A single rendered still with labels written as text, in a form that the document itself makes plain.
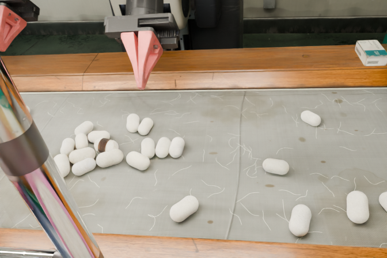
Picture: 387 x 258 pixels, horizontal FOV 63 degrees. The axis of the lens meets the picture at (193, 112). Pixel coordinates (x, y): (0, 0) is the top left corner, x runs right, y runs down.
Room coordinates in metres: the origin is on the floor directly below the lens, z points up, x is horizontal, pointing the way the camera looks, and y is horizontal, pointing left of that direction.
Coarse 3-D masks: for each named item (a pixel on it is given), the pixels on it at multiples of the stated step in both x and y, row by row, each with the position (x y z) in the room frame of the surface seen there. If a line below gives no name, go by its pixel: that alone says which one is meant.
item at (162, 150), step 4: (160, 140) 0.34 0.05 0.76; (164, 140) 0.33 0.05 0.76; (168, 140) 0.34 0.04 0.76; (160, 144) 0.33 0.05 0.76; (164, 144) 0.33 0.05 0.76; (168, 144) 0.33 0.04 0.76; (156, 148) 0.32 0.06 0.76; (160, 148) 0.32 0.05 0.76; (164, 148) 0.32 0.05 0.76; (168, 148) 0.32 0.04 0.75; (156, 152) 0.32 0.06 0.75; (160, 152) 0.32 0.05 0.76; (164, 152) 0.32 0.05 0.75; (168, 152) 0.32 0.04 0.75; (160, 156) 0.31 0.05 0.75; (164, 156) 0.31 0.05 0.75
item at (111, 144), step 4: (96, 140) 0.35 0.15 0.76; (112, 140) 0.35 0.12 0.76; (96, 144) 0.34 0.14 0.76; (108, 144) 0.34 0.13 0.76; (112, 144) 0.34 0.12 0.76; (116, 144) 0.34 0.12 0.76; (96, 148) 0.34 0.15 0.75; (108, 148) 0.33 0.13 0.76; (112, 148) 0.33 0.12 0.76; (116, 148) 0.34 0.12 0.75
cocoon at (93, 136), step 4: (92, 132) 0.37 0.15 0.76; (96, 132) 0.37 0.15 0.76; (100, 132) 0.37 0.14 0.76; (104, 132) 0.37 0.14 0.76; (88, 136) 0.37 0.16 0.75; (92, 136) 0.36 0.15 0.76; (96, 136) 0.36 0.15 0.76; (100, 136) 0.36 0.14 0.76; (104, 136) 0.36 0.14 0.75; (108, 136) 0.37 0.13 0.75; (92, 140) 0.36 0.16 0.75
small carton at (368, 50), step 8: (360, 40) 0.51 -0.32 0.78; (368, 40) 0.51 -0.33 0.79; (376, 40) 0.51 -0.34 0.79; (360, 48) 0.49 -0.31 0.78; (368, 48) 0.48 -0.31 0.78; (376, 48) 0.48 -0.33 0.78; (360, 56) 0.48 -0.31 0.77; (368, 56) 0.46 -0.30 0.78; (376, 56) 0.46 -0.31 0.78; (384, 56) 0.45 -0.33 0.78; (368, 64) 0.46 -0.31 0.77; (376, 64) 0.45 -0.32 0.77; (384, 64) 0.45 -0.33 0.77
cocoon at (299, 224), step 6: (300, 204) 0.21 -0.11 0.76; (294, 210) 0.20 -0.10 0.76; (300, 210) 0.20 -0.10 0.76; (306, 210) 0.20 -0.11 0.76; (294, 216) 0.19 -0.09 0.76; (300, 216) 0.19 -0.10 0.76; (306, 216) 0.19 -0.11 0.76; (294, 222) 0.18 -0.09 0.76; (300, 222) 0.18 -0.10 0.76; (306, 222) 0.18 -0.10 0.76; (294, 228) 0.18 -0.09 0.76; (300, 228) 0.18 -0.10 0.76; (306, 228) 0.18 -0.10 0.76; (294, 234) 0.18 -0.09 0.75; (300, 234) 0.17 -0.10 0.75
